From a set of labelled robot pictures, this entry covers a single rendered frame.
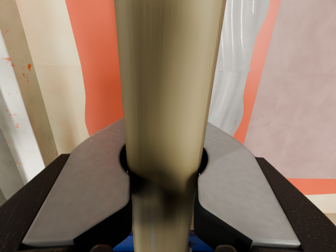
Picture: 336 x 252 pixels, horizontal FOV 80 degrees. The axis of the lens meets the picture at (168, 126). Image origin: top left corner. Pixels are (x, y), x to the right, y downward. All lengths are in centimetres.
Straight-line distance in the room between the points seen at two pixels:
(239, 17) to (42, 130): 27
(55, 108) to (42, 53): 7
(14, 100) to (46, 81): 4
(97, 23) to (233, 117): 20
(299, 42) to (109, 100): 23
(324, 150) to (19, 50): 42
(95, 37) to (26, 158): 18
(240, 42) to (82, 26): 17
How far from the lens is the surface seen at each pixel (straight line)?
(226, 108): 27
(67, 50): 27
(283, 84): 30
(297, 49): 29
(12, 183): 206
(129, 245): 39
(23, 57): 28
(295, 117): 33
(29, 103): 28
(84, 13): 26
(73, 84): 28
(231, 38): 25
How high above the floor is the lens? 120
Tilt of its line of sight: 61 degrees down
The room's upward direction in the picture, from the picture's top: 178 degrees clockwise
